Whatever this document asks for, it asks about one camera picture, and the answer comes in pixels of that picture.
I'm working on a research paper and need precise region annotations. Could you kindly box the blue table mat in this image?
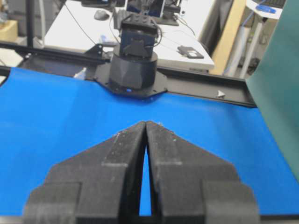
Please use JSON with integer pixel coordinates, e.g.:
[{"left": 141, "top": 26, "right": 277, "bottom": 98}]
[{"left": 0, "top": 68, "right": 299, "bottom": 216}]

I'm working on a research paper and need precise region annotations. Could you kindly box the grey computer mouse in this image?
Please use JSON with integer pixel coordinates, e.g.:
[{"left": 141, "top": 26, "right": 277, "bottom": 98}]
[{"left": 94, "top": 10, "right": 110, "bottom": 21}]

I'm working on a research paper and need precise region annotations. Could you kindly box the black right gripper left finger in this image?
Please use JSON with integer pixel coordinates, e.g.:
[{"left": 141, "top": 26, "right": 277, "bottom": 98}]
[{"left": 23, "top": 121, "right": 146, "bottom": 224}]

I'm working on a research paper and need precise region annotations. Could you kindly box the black aluminium frame rail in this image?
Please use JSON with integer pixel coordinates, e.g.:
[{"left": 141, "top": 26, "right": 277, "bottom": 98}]
[{"left": 0, "top": 42, "right": 256, "bottom": 107}]

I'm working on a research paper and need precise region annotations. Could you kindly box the green backdrop curtain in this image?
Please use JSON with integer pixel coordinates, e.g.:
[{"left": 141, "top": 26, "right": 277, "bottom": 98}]
[{"left": 246, "top": 0, "right": 299, "bottom": 178}]

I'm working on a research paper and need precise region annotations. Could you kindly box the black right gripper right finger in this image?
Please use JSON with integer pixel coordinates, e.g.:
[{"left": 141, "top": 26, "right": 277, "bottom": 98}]
[{"left": 146, "top": 121, "right": 260, "bottom": 224}]

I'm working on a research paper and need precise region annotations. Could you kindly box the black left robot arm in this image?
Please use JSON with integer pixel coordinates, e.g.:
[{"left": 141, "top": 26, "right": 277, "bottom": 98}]
[{"left": 23, "top": 14, "right": 166, "bottom": 224}]

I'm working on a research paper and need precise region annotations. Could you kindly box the black device on desk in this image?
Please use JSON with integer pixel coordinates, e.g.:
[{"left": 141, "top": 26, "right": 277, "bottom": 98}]
[{"left": 177, "top": 46, "right": 204, "bottom": 59}]

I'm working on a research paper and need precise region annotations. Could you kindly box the white desk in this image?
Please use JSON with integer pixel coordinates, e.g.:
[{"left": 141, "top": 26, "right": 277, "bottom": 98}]
[{"left": 45, "top": 0, "right": 214, "bottom": 70}]

